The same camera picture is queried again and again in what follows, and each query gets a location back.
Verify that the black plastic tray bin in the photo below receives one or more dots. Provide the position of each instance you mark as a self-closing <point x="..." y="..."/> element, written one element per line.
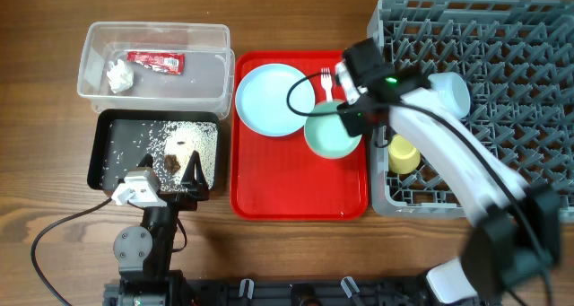
<point x="124" y="136"/>

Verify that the yellow plastic cup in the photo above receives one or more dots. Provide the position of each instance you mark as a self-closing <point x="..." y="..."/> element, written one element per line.
<point x="403" y="156"/>

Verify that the light blue small bowl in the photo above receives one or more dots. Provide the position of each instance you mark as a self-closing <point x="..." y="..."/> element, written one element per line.
<point x="453" y="92"/>

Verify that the brown food scrap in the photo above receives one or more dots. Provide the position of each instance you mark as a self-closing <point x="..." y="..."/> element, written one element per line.
<point x="171" y="163"/>

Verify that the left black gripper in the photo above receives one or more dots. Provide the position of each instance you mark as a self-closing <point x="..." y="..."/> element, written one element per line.
<point x="194" y="184"/>

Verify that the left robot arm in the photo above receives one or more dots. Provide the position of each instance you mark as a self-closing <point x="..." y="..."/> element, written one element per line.
<point x="144" y="252"/>

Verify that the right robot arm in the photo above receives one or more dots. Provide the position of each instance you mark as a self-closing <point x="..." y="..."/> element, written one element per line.
<point x="516" y="227"/>

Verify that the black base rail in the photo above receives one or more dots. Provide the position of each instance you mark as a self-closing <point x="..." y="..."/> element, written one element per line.
<point x="347" y="291"/>

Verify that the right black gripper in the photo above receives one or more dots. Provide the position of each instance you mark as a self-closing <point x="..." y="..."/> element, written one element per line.
<point x="352" y="129"/>

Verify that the white napkin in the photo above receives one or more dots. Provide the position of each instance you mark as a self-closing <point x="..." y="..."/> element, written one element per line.
<point x="120" y="76"/>

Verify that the grey dishwasher rack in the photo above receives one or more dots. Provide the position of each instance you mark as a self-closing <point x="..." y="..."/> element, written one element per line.
<point x="516" y="57"/>

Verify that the white plastic fork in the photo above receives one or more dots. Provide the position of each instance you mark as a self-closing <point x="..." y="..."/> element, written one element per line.
<point x="327" y="82"/>

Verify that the red ketchup packet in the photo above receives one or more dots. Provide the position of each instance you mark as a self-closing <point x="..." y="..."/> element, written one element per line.
<point x="162" y="62"/>

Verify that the light blue plate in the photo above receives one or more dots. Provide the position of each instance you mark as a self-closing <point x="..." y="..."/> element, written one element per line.
<point x="261" y="100"/>

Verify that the clear plastic bin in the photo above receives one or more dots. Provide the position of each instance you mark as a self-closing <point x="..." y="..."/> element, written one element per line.
<point x="205" y="83"/>

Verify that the red serving tray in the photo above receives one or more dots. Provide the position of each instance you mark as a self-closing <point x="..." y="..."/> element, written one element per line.
<point x="281" y="179"/>

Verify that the mint green bowl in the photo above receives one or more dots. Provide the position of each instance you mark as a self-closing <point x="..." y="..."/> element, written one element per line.
<point x="326" y="136"/>

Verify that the white rice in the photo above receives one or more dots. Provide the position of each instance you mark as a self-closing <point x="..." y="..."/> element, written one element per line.
<point x="182" y="139"/>

